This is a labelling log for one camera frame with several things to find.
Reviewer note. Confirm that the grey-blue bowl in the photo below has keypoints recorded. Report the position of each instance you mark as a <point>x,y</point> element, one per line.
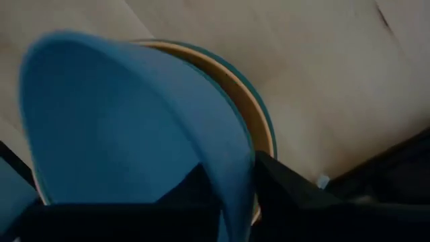
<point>117,127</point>

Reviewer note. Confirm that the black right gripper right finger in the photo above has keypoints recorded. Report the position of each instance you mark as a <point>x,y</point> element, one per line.
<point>319,218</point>

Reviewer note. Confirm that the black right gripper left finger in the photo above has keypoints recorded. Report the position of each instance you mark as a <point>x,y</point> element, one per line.
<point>117,222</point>

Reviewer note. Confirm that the small white tag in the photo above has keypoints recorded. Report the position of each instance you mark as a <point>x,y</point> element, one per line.
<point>323,181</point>

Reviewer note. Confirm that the peach orange bowl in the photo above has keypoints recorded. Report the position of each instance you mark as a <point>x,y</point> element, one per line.
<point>242,97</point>

